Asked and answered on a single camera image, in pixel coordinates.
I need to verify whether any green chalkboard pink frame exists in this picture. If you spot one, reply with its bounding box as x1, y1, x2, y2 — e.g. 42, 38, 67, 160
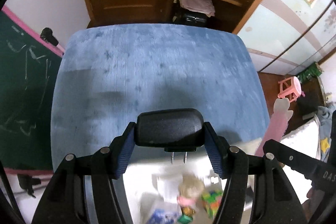
1, 6, 63, 174

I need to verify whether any folded pink cloth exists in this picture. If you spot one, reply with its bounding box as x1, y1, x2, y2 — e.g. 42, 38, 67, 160
174, 0, 215, 17

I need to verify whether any pink plastic stool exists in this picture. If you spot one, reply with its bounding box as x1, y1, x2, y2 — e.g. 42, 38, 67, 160
277, 76, 305, 103

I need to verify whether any multicolour puzzle cube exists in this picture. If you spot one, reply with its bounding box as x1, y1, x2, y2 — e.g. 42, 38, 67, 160
201, 190, 223, 219

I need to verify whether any white storage box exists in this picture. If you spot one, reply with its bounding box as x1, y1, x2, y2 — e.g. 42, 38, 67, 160
86, 139, 263, 224

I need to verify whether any pink round keychain charm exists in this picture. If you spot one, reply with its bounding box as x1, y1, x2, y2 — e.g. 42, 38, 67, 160
177, 174, 205, 207

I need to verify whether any pink hair roller clip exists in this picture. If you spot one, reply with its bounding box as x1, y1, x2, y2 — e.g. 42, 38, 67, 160
255, 98, 293, 157

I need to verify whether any blue plush table mat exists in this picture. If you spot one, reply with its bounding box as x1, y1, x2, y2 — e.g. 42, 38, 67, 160
51, 24, 269, 167

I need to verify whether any black clamp on chalkboard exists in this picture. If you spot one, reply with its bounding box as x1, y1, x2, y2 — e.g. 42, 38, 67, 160
40, 27, 59, 46

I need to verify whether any blue dental floss box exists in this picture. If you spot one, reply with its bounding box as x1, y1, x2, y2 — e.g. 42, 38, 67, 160
146, 209, 179, 224

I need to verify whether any black power adapter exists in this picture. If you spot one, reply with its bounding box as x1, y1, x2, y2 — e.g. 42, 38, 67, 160
134, 108, 205, 162

